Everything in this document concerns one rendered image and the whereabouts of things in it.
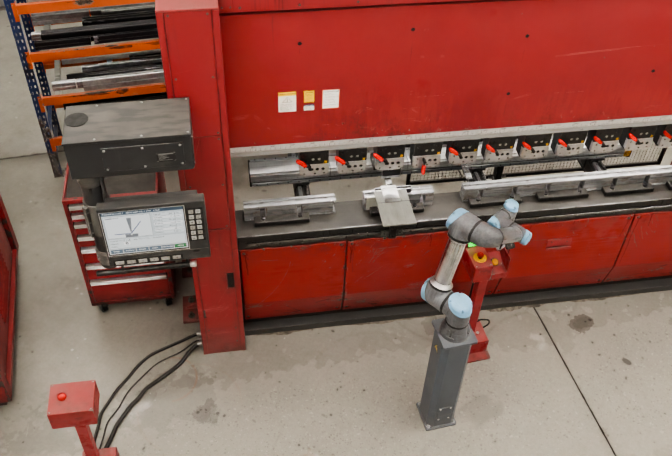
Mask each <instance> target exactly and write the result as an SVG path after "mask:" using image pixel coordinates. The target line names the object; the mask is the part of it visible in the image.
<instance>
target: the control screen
mask: <svg viewBox="0 0 672 456"><path fill-rule="evenodd" d="M100 216H101V220H102V224H103V228H104V232H105V236H106V240H107V244H108V248H109V252H110V255H115V254H125V253H135V252H145V251H155V250H164V249H174V248H184V247H188V242H187V235H186V228H185V221H184V214H183V207H182V206H177V207H167V208H156V209H145V210H135V211H124V212H114V213H103V214H100ZM128 241H131V245H124V244H123V242H128Z"/></svg>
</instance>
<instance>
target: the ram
mask: <svg viewBox="0 0 672 456"><path fill-rule="evenodd" d="M219 18H220V30H221V43H222V55H223V68H224V81H225V93H226V106H227V118H228V131H229V143H230V148H241V147H254V146H268V145H281V144H294V143H308V142H321V141H334V140H348V139H361V138H374V137H388V136H401V135H414V134H428V133H441V132H454V131H468V130H481V129H495V128H508V127H521V126H535V125H548V124H561V123H575V122H588V121H601V120H615V119H628V118H641V117H655V116H668V115H672V0H469V1H450V2H431V3H412V4H392V5H373V6H354V7H334V8H315V9H296V10H276V11H257V12H238V13H219ZM329 89H340V97H339V108H330V109H322V90H329ZM313 90H314V102H307V103H304V91H313ZM284 92H296V111H292V112H279V107H278V93H284ZM310 104H314V110H305V111H304V105H310ZM664 124H672V120H663V121H650V122H636V123H623V124H610V125H597V126H584V127H570V128H557V129H544V130H531V131H518V132H504V133H491V134H478V135H465V136H452V137H438V138H425V139H412V140H399V141H386V142H372V143H359V144H346V145H333V146H320V147H306V148H293V149H280V150H267V151H254V152H240V153H230V156H231V158H232V157H245V156H259V155H272V154H285V153H298V152H311V151H324V150H337V149H350V148H363V147H376V146H389V145H402V144H415V143H428V142H441V141H455V140H468V139H481V138H494V137H507V136H520V135H533V134H546V133H559V132H572V131H585V130H598V129H611V128H624V127H638V126H651V125H664Z"/></svg>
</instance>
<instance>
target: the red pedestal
mask: <svg viewBox="0 0 672 456"><path fill-rule="evenodd" d="M99 399H100V393H99V390H98V387H97V384H96V381H95V380H89V381H80V382H71V383H62V384H53V385H50V394H49V402H48V410H47V417H48V419H49V422H50V424H51V427H52V429H58V428H67V427H75V429H76V431H77V434H78V437H79V439H80V442H81V445H82V447H83V450H84V451H83V453H82V456H120V455H119V452H118V449H117V447H110V448H102V449H97V446H96V443H95V441H94V438H93V435H92V432H91V429H90V426H89V425H92V424H98V414H99Z"/></svg>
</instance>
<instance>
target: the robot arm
mask: <svg viewBox="0 0 672 456"><path fill-rule="evenodd" d="M518 208H519V204H518V202H517V201H515V200H513V199H508V200H506V201H505V203H504V204H503V207H502V208H501V209H500V210H499V211H498V212H497V213H496V214H495V215H493V216H492V217H491V218H490V219H489V220H488V222H487V223H486V222H485V221H483V220H481V219H480V218H478V217H476V216H475V215H473V214H472V213H470V212H469V211H467V210H465V209H463V208H459V209H457V210H455V211H454V212H453V213H452V214H451V215H450V217H449V218H448V220H447V221H446V227H447V228H449V230H448V233H447V235H448V237H449V239H448V242H447V244H446V247H445V250H444V252H443V255H442V258H441V260H440V263H439V266H438V268H437V271H436V273H435V275H434V276H432V277H430V278H428V279H427V280H426V281H425V282H424V284H423V286H422V289H421V297H422V298H423V299H424V300H425V301H426V302H427V303H429V304H430V305H432V306H433V307H435V308H436V309H437V310H439V311H440V312H442V313H443V314H444V315H446V317H445V319H443V320H442V322H441V324H440V329H439V330H440V334H441V336H442V337H443V338H444V339H445V340H447V341H449V342H451V343H462V342H464V341H466V340H467V339H468V338H469V335H470V325H469V320H470V316H471V313H472V301H471V299H470V298H469V297H468V296H467V295H466V294H464V293H459V292H456V293H455V292H453V291H452V288H453V284H452V279H453V277H454V274H455V271H456V269H457V266H458V264H459V261H460V259H461V256H462V254H463V251H464V249H465V246H466V244H469V243H470V242H471V243H472V244H474V245H476V246H480V247H485V248H496V249H497V250H501V249H502V248H504V247H506V249H507V250H509V249H514V248H515V243H514V242H519V243H520V244H522V245H526V244H527V243H528V242H529V241H530V239H531V237H532V233H531V232H530V231H528V230H527V229H525V228H523V227H522V226H520V225H518V224H517V223H515V222H514V220H515V217H516V214H517V212H518Z"/></svg>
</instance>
